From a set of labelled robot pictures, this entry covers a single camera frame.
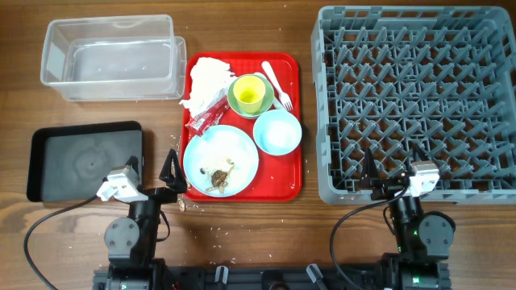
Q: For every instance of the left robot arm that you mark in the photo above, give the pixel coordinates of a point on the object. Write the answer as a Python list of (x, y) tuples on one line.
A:
[(131, 240)]

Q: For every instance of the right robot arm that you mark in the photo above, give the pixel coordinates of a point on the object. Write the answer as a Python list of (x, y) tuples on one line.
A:
[(423, 238)]

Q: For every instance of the red serving tray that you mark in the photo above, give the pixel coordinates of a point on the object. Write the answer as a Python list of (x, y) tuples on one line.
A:
[(279, 178)]

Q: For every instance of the light blue plate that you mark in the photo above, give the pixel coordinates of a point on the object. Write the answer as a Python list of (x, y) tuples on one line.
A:
[(216, 144)]

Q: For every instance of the white napkin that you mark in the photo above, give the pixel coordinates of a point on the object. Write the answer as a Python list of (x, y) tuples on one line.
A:
[(211, 79)]

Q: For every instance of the brown food scraps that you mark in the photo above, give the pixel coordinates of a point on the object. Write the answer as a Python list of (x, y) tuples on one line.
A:
[(218, 175)]

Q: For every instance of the food crumb on table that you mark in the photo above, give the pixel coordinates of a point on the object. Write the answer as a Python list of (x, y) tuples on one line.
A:
[(182, 205)]

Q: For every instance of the black plastic tray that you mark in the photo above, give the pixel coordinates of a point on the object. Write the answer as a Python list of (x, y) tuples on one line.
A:
[(68, 163)]

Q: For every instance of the light blue bowl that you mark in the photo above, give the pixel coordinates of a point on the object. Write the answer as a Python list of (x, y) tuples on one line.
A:
[(277, 132)]

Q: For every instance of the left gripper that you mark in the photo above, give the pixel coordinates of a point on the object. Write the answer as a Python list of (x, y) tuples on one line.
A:
[(175, 184)]

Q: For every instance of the green small bowl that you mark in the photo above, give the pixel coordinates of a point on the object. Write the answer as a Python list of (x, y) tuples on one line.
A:
[(266, 104)]

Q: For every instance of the clear plastic bin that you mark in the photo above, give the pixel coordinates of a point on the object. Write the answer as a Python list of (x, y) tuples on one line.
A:
[(117, 58)]

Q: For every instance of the red snack wrapper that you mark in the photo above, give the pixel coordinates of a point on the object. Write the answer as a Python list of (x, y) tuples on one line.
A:
[(200, 124)]

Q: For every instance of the grey dishwasher rack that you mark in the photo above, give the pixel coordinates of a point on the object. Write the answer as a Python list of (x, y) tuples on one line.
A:
[(395, 80)]

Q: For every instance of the yellow plastic cup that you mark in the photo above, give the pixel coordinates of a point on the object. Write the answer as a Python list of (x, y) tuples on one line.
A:
[(249, 91)]

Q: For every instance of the white plastic spoon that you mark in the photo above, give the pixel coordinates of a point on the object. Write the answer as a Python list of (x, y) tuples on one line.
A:
[(276, 103)]

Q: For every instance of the white plastic fork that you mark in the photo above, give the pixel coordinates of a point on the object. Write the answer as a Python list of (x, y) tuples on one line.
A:
[(284, 98)]

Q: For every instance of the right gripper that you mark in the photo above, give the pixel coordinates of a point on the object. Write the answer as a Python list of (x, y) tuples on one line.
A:
[(384, 186)]

